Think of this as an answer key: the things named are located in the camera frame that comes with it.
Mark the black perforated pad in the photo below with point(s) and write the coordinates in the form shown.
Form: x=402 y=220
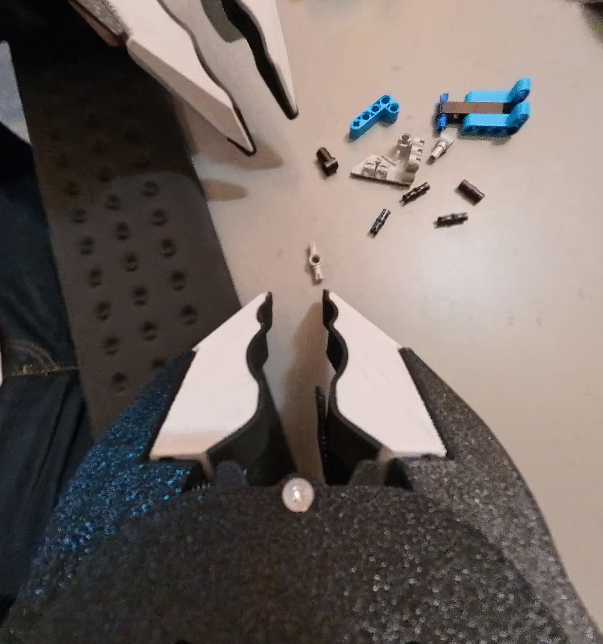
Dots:
x=130 y=226

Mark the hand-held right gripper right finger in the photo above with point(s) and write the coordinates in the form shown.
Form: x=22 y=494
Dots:
x=387 y=397

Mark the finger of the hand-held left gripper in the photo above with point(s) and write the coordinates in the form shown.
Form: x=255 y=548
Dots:
x=181 y=60
x=271 y=45

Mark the light grey axle pin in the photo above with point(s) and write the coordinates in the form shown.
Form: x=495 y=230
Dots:
x=440 y=150

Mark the grey triangular panel piece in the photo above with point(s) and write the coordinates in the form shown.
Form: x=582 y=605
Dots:
x=387 y=166

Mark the black toy bush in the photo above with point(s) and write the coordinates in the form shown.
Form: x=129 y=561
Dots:
x=470 y=191

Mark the black toy connector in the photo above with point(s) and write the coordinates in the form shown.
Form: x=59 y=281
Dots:
x=326 y=161

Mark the blue angled toy beam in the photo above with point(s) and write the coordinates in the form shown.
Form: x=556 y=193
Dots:
x=367 y=118

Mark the blue beam assembly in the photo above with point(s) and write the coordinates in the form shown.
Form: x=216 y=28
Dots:
x=492 y=108

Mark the small grey connector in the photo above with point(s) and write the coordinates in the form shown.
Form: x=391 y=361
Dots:
x=315 y=260

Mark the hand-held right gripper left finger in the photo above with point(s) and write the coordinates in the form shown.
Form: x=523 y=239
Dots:
x=216 y=392

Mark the black connector pin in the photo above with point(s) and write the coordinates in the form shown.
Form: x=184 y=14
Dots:
x=451 y=219
x=415 y=192
x=380 y=222

